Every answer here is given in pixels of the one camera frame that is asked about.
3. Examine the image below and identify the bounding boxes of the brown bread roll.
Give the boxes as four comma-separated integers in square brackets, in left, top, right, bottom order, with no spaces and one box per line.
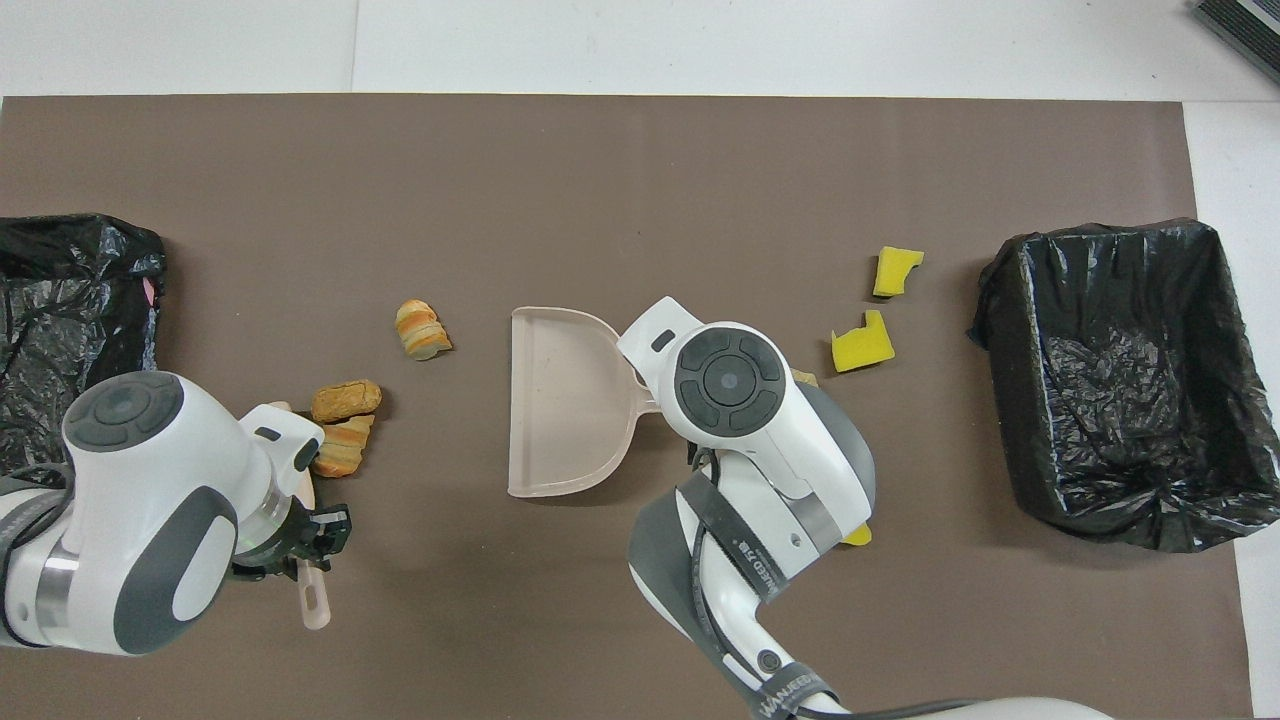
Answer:
[311,379,383,423]

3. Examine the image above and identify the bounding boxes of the beige plastic dustpan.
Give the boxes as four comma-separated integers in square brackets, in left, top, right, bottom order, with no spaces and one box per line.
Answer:
[507,306,661,499]

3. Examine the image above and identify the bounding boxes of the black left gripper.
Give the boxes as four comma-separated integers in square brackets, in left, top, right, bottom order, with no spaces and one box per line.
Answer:
[232,498,353,583]

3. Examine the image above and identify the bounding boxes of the dark grey slatted object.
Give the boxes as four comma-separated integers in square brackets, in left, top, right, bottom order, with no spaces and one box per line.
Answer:
[1190,0,1280,83]

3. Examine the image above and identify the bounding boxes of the bin with black bag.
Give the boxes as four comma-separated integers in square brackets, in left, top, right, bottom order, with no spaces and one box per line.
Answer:
[966,218,1280,554]
[0,213,168,476]

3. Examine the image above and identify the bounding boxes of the brown table mat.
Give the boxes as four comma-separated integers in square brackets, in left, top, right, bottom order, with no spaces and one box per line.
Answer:
[0,95,1254,720]

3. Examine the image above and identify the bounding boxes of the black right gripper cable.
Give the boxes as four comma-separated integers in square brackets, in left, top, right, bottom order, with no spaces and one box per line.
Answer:
[685,450,986,720]

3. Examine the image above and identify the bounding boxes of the pale yellow bread piece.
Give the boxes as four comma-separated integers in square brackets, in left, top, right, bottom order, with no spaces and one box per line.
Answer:
[395,299,454,362]

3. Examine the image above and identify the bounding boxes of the beige hand brush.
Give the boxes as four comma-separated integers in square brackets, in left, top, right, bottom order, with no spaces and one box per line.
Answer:
[270,400,333,631]

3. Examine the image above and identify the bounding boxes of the striped croissant bread piece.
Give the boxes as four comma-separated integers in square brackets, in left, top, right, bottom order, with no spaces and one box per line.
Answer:
[312,414,376,478]

